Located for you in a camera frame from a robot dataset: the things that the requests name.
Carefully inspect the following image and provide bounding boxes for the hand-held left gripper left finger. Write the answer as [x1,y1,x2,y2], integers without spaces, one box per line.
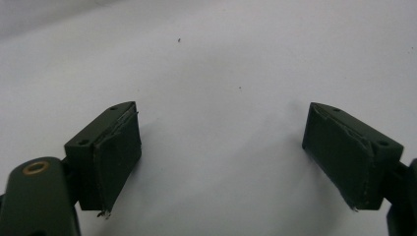
[63,100,143,219]

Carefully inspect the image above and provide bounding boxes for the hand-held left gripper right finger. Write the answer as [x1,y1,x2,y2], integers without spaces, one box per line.
[301,101,405,212]

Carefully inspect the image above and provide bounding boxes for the white table mat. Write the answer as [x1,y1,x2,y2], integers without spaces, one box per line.
[0,0,417,236]

